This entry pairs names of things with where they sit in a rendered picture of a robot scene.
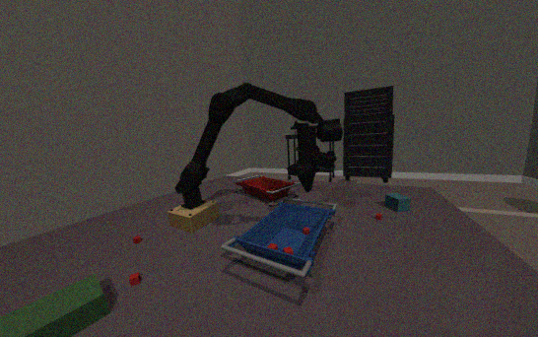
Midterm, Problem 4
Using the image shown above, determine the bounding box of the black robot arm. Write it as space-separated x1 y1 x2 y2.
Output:
175 83 343 209

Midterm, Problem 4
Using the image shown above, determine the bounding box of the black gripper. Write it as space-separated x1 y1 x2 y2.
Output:
288 143 320 192

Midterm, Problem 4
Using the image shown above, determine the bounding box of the teal rectangular block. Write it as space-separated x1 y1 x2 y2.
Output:
384 193 411 212

